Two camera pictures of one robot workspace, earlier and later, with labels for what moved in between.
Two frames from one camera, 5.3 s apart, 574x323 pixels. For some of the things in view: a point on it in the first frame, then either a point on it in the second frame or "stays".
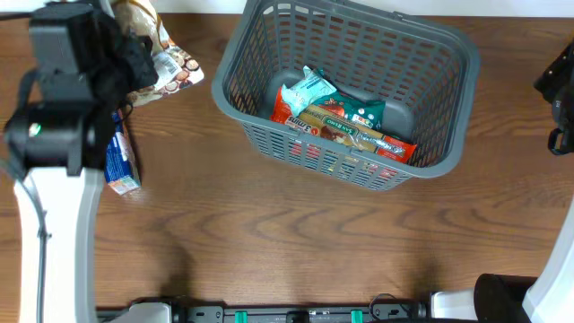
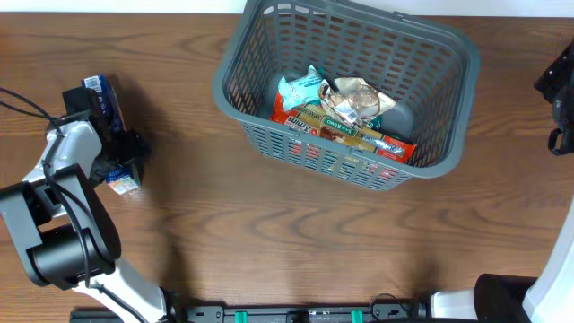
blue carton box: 120,167 stays
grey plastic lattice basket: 423,70 stays
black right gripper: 554,80 stays
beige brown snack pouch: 174,70 -> 353,99
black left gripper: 140,56 -> 126,142
